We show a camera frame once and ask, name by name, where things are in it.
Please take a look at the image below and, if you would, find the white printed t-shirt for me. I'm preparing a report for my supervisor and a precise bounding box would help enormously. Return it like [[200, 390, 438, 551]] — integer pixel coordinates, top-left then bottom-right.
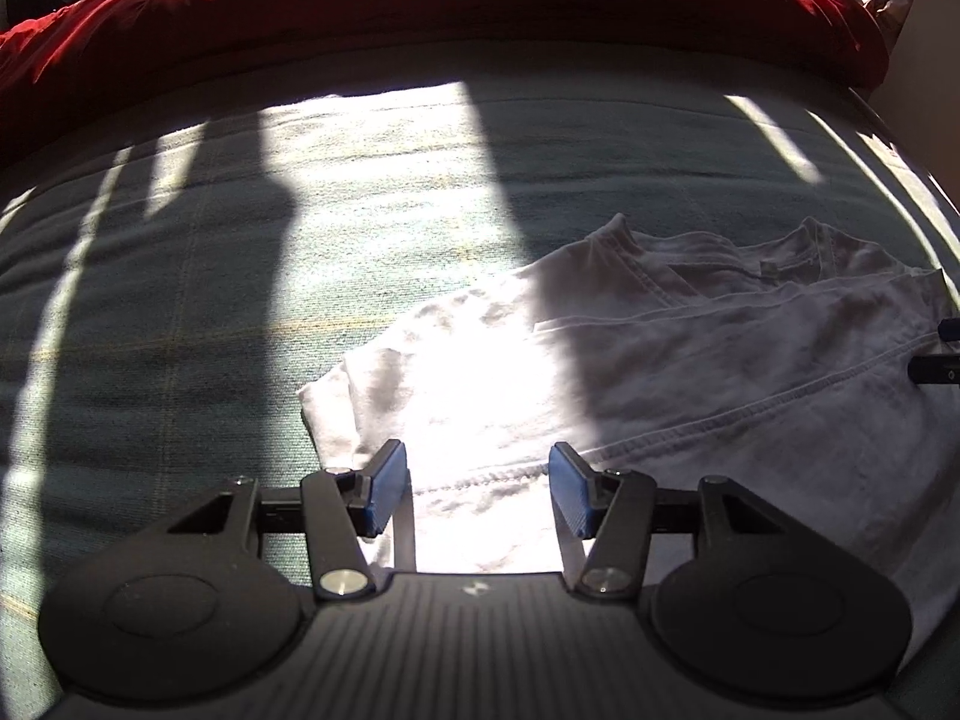
[[299, 218, 958, 640]]

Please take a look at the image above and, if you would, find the red blanket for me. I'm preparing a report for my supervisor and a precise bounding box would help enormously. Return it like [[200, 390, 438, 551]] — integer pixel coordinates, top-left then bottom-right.
[[2, 0, 889, 184]]

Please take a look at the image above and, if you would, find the green plaid bed sheet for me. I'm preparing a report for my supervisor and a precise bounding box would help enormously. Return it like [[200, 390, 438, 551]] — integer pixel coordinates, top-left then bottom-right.
[[2, 43, 958, 718]]

